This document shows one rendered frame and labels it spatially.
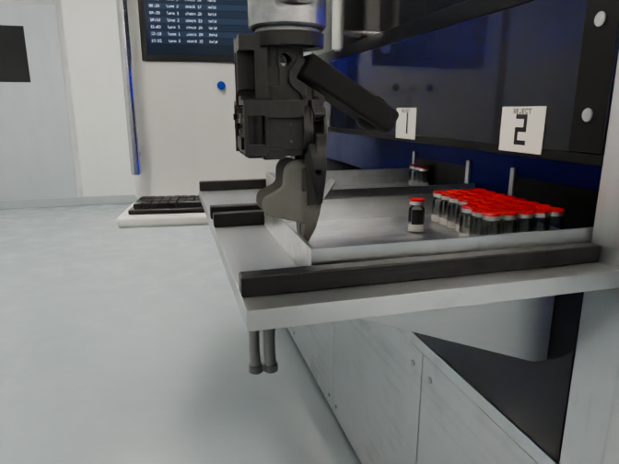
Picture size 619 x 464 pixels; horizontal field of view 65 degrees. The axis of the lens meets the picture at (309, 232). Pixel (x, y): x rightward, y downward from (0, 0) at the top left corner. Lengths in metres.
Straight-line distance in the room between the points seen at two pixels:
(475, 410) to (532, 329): 0.25
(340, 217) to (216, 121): 0.72
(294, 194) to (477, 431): 0.56
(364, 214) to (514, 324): 0.27
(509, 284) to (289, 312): 0.22
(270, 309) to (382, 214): 0.39
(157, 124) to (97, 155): 4.61
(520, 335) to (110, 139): 5.56
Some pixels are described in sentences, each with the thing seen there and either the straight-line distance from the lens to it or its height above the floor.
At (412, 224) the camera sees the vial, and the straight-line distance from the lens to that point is 0.68.
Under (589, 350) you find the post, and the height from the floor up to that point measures 0.77.
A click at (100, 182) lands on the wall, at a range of 6.04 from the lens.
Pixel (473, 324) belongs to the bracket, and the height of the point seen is 0.79.
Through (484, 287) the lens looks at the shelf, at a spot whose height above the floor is 0.88.
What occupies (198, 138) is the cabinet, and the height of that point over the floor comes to 0.97.
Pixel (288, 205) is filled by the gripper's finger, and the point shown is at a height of 0.95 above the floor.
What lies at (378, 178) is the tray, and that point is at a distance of 1.14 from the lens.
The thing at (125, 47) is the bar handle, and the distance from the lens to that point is 1.36.
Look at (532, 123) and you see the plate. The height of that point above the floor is 1.03.
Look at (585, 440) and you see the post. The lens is 0.71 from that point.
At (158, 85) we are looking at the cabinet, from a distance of 1.41.
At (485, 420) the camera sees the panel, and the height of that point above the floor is 0.57.
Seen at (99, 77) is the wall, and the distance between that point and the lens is 5.99.
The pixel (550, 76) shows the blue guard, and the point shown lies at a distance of 0.69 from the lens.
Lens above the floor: 1.04
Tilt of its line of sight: 14 degrees down
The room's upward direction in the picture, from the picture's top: straight up
